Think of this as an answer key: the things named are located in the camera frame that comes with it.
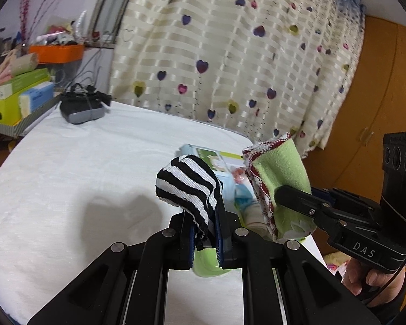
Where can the green cream jar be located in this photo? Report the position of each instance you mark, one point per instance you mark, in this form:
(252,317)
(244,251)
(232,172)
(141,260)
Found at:
(206,260)

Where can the window frame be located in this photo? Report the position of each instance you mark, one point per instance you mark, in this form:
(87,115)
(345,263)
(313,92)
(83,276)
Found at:
(111,3)

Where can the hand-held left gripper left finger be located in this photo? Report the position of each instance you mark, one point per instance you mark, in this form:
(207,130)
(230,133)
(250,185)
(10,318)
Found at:
(191,243)

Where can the dark glass jars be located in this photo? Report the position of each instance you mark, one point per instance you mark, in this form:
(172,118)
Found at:
(0,47)

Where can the orange storage box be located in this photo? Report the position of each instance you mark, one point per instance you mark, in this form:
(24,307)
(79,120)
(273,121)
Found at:
(57,54)

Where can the cream heart print curtain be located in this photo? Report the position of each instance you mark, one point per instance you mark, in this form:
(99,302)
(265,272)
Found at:
(240,57)

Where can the patterned storage tray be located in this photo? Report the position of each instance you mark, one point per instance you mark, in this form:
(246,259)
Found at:
(27,122)

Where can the blue face mask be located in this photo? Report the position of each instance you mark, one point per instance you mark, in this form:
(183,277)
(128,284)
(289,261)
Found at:
(245,196)

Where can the wooden cabinet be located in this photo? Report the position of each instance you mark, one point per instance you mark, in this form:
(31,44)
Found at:
(368,91)

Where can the clear pink plastic packet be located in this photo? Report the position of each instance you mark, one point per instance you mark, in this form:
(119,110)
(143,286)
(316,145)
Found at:
(238,175)

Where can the floral cloth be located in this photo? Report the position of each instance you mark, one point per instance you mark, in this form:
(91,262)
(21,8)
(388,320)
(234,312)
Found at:
(336,265)

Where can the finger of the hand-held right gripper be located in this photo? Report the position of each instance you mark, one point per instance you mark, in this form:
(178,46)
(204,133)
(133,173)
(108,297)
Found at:
(301,203)
(355,204)

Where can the clutter of packets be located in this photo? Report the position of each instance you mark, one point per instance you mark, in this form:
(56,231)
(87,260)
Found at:
(61,34)

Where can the purple dried branches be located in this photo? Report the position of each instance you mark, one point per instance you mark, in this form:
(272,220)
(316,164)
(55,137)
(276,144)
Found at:
(28,0)

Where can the grey black headset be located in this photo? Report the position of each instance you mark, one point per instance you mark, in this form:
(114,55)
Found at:
(84,111)

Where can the black white striped sock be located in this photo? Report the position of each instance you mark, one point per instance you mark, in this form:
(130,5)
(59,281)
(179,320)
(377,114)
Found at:
(186,182)

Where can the light blue wet wipes pack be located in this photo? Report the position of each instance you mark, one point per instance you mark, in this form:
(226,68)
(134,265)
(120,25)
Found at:
(206,157)

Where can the beige bandage roll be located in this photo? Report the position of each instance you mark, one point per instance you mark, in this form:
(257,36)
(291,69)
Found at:
(253,221)

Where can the beige rolled towel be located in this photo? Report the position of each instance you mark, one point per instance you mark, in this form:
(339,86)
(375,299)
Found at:
(17,66)

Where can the green carton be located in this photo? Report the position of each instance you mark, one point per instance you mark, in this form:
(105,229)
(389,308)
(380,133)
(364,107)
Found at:
(3,108)

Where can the green towel with red trim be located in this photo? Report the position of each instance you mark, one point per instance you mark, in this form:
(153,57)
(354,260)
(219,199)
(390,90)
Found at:
(280,169)

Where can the blue white tissue box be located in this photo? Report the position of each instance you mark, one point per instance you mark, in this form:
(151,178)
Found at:
(37,98)

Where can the person's right hand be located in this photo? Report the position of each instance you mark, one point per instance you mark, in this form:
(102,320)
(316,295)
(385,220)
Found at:
(358,274)

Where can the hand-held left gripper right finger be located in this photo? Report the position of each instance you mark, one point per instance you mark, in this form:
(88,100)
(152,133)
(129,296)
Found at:
(219,240)

